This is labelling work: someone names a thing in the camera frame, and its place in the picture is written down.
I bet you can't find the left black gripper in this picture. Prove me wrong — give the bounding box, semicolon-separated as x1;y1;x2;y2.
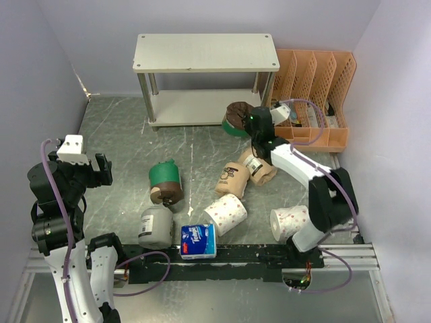
47;150;112;203

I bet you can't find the green brown paper roll labelled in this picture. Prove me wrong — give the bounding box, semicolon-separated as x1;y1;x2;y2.
222;102;253;137

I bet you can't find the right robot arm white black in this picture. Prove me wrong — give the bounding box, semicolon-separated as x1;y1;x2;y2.
242;106;359;268

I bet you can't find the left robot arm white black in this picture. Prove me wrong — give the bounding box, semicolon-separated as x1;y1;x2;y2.
27;152;126;322

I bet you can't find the beige two-tier shelf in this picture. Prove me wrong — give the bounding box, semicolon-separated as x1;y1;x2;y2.
133;34;280;130

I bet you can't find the green brown paper roll left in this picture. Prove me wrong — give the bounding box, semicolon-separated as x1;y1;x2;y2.
149;159;184;205

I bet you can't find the grey wrapped paper roll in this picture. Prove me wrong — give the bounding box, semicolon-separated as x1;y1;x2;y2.
138;205;173;250

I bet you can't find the blue Tempo tissue pack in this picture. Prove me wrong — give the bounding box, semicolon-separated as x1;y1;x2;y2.
180;224;217;260

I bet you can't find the tan cartoon paper roll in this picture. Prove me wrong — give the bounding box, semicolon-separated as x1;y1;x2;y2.
214;162;250;199

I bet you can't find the white dotted paper roll centre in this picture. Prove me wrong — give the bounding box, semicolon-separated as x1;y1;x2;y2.
204;194;248;237

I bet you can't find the white dotted paper roll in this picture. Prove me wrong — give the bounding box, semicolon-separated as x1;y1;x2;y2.
269;205;310;244
204;194;248;237

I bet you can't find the tan barcode paper roll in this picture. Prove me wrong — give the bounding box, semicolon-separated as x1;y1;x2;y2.
238;147;277;186

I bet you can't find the white dotted paper roll right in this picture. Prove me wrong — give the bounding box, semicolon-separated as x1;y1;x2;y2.
269;205;310;244

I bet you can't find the orange plastic file organizer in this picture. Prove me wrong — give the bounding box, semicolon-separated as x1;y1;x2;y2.
271;49;356;153

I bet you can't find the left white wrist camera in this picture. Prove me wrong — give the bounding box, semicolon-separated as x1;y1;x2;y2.
57;135;90;166

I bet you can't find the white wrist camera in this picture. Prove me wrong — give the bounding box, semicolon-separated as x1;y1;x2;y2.
57;135;90;166
270;103;291;126

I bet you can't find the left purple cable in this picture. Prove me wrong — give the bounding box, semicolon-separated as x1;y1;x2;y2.
39;139;171;323

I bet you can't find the purple cable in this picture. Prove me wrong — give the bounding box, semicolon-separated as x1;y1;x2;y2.
277;98;360;294
39;139;171;323

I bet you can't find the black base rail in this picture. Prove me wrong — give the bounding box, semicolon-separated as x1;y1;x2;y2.
127;244;324;284

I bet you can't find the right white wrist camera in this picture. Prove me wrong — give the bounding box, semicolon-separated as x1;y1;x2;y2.
270;103;291;126

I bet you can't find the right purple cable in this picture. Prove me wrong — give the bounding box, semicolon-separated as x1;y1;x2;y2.
277;98;360;294

